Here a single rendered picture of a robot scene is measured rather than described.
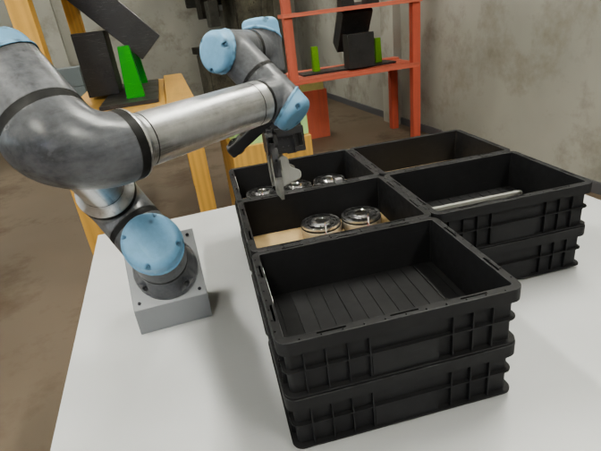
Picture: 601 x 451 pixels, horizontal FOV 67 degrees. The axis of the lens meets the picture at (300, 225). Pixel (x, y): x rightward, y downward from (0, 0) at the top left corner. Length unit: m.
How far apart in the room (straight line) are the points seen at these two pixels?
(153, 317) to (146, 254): 0.26
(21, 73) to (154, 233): 0.43
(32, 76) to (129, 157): 0.14
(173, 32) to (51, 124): 8.25
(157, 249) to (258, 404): 0.36
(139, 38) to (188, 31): 5.46
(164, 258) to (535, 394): 0.73
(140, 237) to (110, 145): 0.38
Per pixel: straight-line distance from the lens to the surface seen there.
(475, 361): 0.83
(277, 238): 1.19
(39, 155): 0.60
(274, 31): 0.97
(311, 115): 5.38
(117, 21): 3.40
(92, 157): 0.59
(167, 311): 1.16
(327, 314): 0.89
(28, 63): 0.65
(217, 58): 0.87
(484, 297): 0.76
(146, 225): 0.95
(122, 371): 1.10
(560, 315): 1.15
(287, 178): 0.98
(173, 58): 8.82
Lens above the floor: 1.35
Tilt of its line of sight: 25 degrees down
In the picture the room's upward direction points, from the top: 7 degrees counter-clockwise
